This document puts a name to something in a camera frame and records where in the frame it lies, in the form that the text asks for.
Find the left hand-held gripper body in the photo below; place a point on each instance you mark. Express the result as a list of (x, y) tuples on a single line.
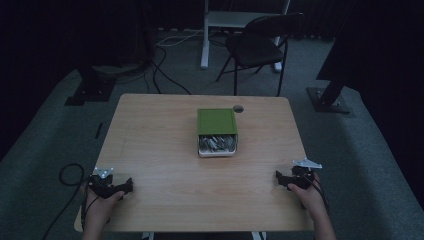
[(101, 186)]

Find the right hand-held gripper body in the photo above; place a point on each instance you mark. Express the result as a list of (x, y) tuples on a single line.
[(301, 178)]

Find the pile of small batteries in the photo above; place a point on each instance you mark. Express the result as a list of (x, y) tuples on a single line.
[(216, 144)]

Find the green drawer box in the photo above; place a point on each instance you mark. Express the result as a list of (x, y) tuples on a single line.
[(216, 121)]

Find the person's right hand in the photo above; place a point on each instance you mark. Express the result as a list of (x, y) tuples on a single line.
[(308, 198)]

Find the person's left hand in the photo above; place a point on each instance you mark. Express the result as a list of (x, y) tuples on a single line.
[(100, 210)]

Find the white table leg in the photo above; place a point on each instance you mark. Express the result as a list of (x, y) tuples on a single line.
[(147, 235), (259, 235)]

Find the small black floor strip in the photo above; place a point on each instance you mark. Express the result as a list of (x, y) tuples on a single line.
[(98, 130)]

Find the grey round table grommet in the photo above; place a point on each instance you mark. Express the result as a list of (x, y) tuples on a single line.
[(238, 108)]

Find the dark stand with round base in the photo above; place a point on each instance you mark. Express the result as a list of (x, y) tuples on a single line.
[(133, 68)]

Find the black folding chair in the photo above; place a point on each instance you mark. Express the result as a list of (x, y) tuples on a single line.
[(256, 50)]

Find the black stand base plate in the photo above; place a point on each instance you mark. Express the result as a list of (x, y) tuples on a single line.
[(91, 93), (328, 100)]

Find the white desk frame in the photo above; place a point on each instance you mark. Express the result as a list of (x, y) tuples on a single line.
[(205, 40)]

